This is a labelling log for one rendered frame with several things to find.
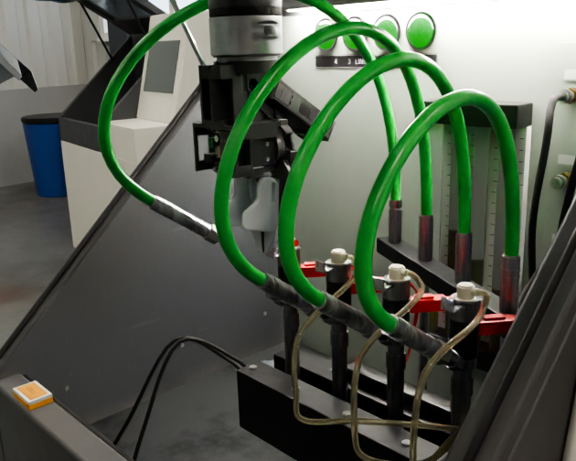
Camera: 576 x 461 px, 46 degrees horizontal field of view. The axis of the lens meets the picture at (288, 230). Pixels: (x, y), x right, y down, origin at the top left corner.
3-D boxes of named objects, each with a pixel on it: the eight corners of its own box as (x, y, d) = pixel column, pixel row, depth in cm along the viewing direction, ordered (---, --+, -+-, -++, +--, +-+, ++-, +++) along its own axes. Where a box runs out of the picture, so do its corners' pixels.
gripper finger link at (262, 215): (233, 262, 74) (229, 178, 72) (273, 250, 78) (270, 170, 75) (250, 267, 72) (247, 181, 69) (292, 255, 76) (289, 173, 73)
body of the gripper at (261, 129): (194, 176, 73) (186, 62, 70) (254, 166, 79) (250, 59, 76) (239, 186, 68) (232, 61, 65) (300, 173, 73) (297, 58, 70)
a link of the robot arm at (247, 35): (250, 19, 75) (301, 15, 69) (251, 61, 76) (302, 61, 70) (194, 18, 70) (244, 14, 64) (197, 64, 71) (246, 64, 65)
